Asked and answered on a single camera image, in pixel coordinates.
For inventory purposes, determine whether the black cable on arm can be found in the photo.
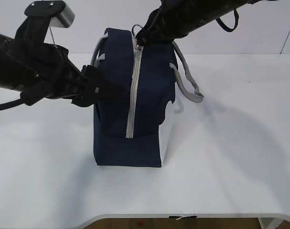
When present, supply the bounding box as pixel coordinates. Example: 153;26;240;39
215;9;240;33
0;97;26;113

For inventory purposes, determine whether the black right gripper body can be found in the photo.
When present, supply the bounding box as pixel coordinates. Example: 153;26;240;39
136;5;183;45

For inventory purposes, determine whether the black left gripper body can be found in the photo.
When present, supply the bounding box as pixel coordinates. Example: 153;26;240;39
20;46;99;107

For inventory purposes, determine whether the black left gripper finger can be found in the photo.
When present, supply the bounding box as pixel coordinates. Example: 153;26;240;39
81;65;125;103

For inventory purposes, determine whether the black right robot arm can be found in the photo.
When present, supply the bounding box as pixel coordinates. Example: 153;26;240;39
136;0;258;46

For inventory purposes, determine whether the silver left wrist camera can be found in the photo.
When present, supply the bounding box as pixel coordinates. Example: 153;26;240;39
24;0;75;43

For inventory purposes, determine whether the navy blue lunch bag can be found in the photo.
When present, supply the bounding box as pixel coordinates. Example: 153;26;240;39
91;28;204;167

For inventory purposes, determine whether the black tape on table edge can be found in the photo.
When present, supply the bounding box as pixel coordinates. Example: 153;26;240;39
168;215;197;220

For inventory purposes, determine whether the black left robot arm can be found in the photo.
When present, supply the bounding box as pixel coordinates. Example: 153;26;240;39
0;34;124;111

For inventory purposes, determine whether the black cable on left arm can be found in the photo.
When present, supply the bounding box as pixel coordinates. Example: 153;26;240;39
0;97;26;113

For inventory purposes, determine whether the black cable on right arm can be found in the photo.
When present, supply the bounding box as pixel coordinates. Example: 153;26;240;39
215;9;240;33

